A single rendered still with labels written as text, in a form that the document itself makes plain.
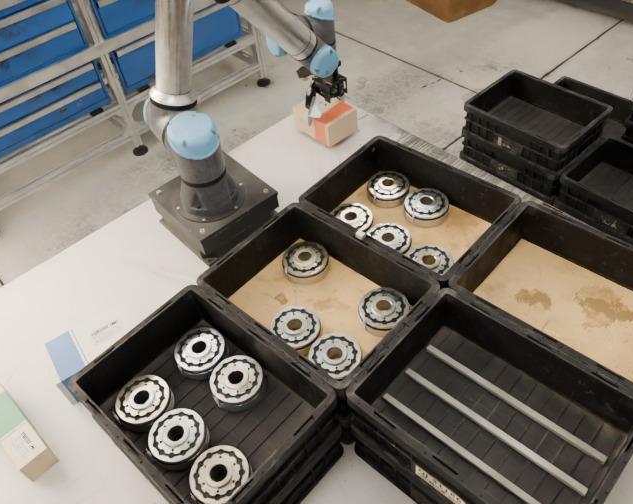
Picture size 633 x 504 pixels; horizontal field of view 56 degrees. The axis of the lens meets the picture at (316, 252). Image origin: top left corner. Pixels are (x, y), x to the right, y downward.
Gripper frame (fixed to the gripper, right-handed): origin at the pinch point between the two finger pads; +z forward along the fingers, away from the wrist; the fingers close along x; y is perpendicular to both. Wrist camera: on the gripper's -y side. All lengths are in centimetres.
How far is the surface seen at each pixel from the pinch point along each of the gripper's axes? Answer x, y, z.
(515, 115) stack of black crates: 71, 23, 28
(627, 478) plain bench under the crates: -35, 119, 7
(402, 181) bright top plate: -15.1, 45.7, -8.9
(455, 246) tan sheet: -21, 67, -6
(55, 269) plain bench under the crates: -88, -12, 7
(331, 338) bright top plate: -58, 67, -9
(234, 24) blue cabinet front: 59, -139, 38
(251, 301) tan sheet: -63, 46, -6
